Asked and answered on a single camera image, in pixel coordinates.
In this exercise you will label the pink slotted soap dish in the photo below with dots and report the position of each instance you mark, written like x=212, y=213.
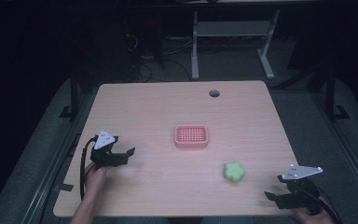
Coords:
x=191, y=136

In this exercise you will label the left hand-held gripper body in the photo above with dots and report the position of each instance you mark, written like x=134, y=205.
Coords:
x=104, y=140

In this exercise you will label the person's right hand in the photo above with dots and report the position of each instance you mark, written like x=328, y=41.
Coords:
x=313, y=218

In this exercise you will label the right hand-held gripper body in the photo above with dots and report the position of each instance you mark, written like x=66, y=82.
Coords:
x=301, y=186

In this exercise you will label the grey metal floor rail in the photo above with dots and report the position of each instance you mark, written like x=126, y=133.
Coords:
x=52, y=161
x=348, y=149

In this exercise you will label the black metal stand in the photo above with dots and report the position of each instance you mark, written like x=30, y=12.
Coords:
x=331, y=93
x=73, y=93

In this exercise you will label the grey metal desk frame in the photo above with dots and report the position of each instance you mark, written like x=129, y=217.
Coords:
x=233, y=28

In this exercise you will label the green flower-shaped soap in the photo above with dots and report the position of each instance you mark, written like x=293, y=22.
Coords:
x=234, y=172

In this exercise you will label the person's left hand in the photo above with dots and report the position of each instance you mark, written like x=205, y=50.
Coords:
x=95, y=179

